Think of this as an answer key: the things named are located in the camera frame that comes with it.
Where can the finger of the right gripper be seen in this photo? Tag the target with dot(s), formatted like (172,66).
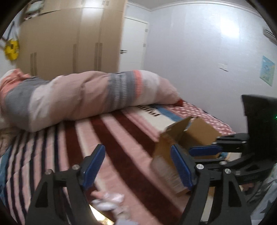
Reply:
(209,150)

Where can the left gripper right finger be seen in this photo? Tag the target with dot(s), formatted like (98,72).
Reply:
(229,205)

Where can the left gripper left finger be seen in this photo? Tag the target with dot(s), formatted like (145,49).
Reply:
(60,196)

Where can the star pattern sleeve forearm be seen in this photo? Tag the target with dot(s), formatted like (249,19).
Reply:
(260,196)

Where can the cardboard box with label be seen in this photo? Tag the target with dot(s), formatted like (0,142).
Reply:
(187,133)

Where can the polka dot bed sheet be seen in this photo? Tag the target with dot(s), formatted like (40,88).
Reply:
(187,109)

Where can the striped fleece blanket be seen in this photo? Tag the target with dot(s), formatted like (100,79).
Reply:
(129,136)

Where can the rolled striped duvet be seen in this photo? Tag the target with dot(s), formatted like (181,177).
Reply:
(31,103)

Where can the white air conditioner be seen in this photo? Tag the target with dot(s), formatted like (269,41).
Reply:
(267,33)

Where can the white door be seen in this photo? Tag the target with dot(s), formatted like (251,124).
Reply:
(133,45)

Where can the yellow ukulele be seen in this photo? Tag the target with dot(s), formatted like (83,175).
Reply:
(12,45)

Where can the beige wooden wardrobe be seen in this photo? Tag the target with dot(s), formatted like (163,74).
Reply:
(65,37)

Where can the blue wall poster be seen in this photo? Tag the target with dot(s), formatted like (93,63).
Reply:
(267,71)

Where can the white wall switch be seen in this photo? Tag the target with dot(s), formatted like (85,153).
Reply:
(223,67)

